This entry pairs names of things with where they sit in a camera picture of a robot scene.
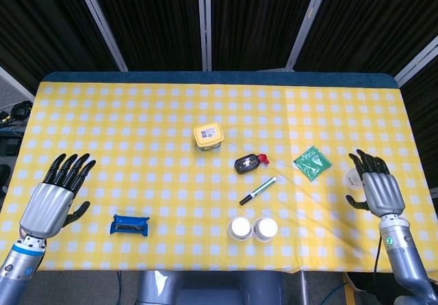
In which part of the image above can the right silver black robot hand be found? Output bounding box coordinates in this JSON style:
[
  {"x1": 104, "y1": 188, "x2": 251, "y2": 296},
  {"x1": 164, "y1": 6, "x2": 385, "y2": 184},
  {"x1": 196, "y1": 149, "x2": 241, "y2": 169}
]
[{"x1": 345, "y1": 148, "x2": 406, "y2": 217}]

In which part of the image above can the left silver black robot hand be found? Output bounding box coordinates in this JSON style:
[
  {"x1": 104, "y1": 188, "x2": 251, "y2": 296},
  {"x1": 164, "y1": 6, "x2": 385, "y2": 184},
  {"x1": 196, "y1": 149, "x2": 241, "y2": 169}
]
[{"x1": 18, "y1": 152, "x2": 97, "y2": 240}]

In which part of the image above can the small white bowl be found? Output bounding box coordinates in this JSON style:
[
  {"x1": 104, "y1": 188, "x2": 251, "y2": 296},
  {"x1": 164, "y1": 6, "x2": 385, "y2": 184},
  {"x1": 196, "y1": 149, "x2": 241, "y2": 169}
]
[{"x1": 344, "y1": 168, "x2": 365, "y2": 191}]

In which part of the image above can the white paper cup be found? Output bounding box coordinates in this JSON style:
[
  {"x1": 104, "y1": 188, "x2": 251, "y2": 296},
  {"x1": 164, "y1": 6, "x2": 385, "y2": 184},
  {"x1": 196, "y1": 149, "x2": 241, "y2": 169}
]
[
  {"x1": 227, "y1": 217, "x2": 253, "y2": 241},
  {"x1": 252, "y1": 217, "x2": 279, "y2": 243}
]

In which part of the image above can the yellow white checkered tablecloth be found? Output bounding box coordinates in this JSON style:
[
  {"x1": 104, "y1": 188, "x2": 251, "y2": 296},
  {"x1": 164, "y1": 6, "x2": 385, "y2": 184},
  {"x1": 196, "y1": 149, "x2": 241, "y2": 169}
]
[{"x1": 0, "y1": 81, "x2": 438, "y2": 274}]

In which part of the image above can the green foil packet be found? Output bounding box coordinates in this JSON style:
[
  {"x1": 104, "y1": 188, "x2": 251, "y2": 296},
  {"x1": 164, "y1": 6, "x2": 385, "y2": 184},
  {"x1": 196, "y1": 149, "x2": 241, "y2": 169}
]
[{"x1": 293, "y1": 145, "x2": 333, "y2": 183}]

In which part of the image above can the black equipment box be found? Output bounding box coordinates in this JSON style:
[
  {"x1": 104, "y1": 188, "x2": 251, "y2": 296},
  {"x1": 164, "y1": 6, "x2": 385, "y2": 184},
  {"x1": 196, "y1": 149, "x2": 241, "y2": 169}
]
[{"x1": 0, "y1": 137, "x2": 22, "y2": 156}]

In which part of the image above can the blue snack wrapper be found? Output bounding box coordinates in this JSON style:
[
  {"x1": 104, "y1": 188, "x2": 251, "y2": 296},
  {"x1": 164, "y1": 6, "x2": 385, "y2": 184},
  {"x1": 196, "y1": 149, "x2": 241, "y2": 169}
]
[{"x1": 109, "y1": 214, "x2": 151, "y2": 238}]

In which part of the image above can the metal table leg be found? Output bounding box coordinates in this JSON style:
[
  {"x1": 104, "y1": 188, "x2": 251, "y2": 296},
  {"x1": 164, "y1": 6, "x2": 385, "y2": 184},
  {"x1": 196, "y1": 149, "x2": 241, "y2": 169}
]
[{"x1": 300, "y1": 271, "x2": 311, "y2": 305}]

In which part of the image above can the green white marker pen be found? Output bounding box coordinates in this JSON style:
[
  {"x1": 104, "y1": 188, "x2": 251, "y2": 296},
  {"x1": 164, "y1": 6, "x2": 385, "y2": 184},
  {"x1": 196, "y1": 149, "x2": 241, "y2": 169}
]
[{"x1": 238, "y1": 176, "x2": 277, "y2": 206}]

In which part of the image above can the black bottle red cap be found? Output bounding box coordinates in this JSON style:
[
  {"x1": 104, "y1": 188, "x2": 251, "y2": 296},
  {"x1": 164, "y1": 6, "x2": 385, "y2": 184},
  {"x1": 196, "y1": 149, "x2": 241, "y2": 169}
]
[{"x1": 234, "y1": 153, "x2": 271, "y2": 175}]

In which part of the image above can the black partition curtain panel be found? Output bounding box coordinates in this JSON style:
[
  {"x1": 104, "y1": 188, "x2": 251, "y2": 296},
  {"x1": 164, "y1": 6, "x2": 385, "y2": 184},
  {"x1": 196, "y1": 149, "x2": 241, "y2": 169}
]
[
  {"x1": 0, "y1": 0, "x2": 119, "y2": 94},
  {"x1": 210, "y1": 0, "x2": 322, "y2": 71},
  {"x1": 294, "y1": 0, "x2": 438, "y2": 77},
  {"x1": 86, "y1": 0, "x2": 203, "y2": 72}
]

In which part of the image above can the yellow plastic tub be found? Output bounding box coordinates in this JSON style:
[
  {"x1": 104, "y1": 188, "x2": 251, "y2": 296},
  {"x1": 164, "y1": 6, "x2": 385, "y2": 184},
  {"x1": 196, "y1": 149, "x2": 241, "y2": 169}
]
[{"x1": 192, "y1": 122, "x2": 226, "y2": 152}]

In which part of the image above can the grey robot torso base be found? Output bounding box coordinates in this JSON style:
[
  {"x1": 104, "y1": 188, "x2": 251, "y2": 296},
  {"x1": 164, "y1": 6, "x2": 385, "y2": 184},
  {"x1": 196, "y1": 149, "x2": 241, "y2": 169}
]
[{"x1": 136, "y1": 270, "x2": 290, "y2": 305}]

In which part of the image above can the black cable bundle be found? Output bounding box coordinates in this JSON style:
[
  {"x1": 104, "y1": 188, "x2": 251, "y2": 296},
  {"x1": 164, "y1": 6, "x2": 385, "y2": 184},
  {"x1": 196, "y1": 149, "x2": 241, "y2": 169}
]
[{"x1": 0, "y1": 99, "x2": 34, "y2": 125}]

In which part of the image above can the green floor cable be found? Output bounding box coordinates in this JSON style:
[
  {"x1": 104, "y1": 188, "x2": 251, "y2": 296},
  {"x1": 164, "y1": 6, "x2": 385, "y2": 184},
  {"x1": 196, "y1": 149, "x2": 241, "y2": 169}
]
[{"x1": 320, "y1": 273, "x2": 349, "y2": 305}]

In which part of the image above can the white partition frame post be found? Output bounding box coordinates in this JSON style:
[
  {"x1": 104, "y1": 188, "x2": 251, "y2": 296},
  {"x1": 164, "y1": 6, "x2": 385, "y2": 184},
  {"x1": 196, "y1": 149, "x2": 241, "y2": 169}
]
[
  {"x1": 0, "y1": 64, "x2": 36, "y2": 103},
  {"x1": 393, "y1": 35, "x2": 438, "y2": 88},
  {"x1": 285, "y1": 0, "x2": 333, "y2": 71},
  {"x1": 73, "y1": 0, "x2": 129, "y2": 72},
  {"x1": 196, "y1": 0, "x2": 213, "y2": 72}
]

